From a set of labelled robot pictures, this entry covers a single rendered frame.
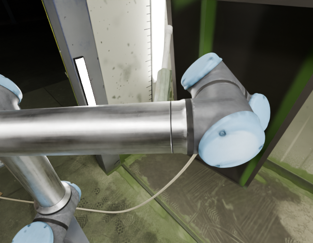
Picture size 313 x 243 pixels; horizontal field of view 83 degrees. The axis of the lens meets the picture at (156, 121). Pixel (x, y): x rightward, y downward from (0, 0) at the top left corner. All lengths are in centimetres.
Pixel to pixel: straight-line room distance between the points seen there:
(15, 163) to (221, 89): 63
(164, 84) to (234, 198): 151
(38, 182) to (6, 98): 33
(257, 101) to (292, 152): 183
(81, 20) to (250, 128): 114
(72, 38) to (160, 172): 144
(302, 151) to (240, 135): 200
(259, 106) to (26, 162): 68
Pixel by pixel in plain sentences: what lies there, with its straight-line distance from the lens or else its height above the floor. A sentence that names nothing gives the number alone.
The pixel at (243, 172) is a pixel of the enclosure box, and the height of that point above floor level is 49.
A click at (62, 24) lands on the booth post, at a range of 122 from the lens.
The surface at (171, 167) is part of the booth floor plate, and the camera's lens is 202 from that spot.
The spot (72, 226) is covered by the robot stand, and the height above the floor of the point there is 64.
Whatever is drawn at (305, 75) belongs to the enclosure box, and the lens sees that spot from 119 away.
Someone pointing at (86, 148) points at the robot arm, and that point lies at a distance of 30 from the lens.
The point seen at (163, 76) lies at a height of 138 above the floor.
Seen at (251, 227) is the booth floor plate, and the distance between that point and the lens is 191.
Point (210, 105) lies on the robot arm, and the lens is 27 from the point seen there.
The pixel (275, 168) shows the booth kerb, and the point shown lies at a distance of 229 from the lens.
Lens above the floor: 169
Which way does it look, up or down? 40 degrees down
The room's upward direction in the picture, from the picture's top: straight up
